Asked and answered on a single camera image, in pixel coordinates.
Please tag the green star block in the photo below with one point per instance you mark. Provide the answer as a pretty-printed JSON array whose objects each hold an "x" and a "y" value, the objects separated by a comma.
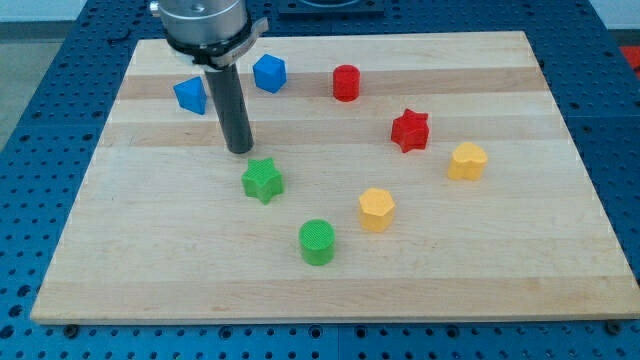
[{"x": 262, "y": 180}]

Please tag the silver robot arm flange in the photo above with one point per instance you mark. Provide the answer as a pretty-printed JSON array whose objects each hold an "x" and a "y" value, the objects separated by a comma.
[{"x": 213, "y": 33}]

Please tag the red star block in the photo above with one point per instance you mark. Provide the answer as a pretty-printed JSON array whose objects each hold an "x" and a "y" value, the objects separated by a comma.
[{"x": 411, "y": 131}]

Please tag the green cylinder block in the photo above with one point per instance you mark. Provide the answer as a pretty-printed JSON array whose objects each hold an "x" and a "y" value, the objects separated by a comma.
[{"x": 317, "y": 242}]

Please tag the yellow hexagon block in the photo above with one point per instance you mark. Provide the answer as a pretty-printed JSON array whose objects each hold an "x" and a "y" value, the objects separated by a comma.
[{"x": 376, "y": 209}]

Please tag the wooden board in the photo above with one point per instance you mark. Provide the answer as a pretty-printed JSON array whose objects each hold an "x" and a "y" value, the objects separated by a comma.
[{"x": 394, "y": 178}]

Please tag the red cylinder block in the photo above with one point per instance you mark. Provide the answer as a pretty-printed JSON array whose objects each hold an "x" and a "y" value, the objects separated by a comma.
[{"x": 346, "y": 83}]

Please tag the blue cube block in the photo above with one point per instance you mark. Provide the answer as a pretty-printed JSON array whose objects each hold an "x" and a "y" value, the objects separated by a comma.
[{"x": 270, "y": 73}]

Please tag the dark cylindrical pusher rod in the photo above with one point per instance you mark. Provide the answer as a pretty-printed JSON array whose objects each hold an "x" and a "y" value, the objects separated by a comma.
[{"x": 227, "y": 94}]

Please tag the yellow heart block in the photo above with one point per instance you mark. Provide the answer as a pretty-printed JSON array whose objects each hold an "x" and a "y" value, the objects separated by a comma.
[{"x": 467, "y": 162}]

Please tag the blue triangle block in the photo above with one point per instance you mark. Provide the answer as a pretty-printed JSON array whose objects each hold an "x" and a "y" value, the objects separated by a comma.
[{"x": 191, "y": 95}]

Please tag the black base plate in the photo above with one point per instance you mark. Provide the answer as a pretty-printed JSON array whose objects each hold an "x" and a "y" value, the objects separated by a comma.
[{"x": 330, "y": 7}]

